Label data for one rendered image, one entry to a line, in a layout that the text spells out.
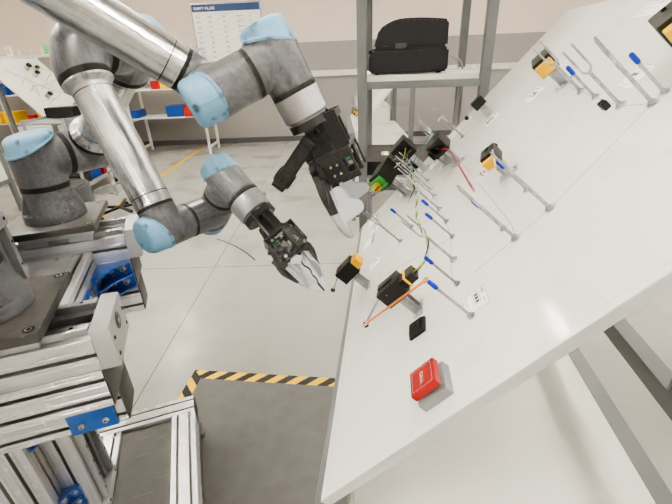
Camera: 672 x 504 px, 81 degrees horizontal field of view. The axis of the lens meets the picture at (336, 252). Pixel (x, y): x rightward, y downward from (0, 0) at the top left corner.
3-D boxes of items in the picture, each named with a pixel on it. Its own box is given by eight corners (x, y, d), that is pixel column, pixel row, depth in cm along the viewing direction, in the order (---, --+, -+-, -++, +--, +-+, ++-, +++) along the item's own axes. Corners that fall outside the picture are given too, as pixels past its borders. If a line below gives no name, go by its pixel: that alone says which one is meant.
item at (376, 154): (363, 176, 172) (363, 161, 169) (367, 157, 203) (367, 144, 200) (441, 176, 168) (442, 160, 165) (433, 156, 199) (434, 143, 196)
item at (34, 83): (113, 163, 683) (82, 56, 609) (75, 183, 578) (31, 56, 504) (71, 164, 683) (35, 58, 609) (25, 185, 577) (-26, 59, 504)
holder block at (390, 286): (391, 296, 84) (377, 285, 83) (410, 281, 81) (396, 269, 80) (390, 309, 80) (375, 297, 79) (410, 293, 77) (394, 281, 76)
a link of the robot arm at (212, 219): (171, 222, 90) (183, 191, 83) (210, 207, 98) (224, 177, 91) (193, 248, 89) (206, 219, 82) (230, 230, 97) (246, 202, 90)
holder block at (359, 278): (349, 299, 122) (324, 281, 120) (375, 274, 117) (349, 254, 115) (347, 308, 118) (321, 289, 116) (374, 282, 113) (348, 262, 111)
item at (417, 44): (368, 75, 155) (368, 18, 146) (369, 72, 176) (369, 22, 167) (447, 72, 152) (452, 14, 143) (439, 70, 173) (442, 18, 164)
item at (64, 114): (90, 200, 502) (60, 110, 454) (50, 202, 501) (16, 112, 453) (124, 178, 590) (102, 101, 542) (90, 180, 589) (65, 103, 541)
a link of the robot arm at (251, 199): (233, 216, 87) (262, 194, 89) (246, 231, 86) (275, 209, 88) (228, 203, 79) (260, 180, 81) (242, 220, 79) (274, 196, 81)
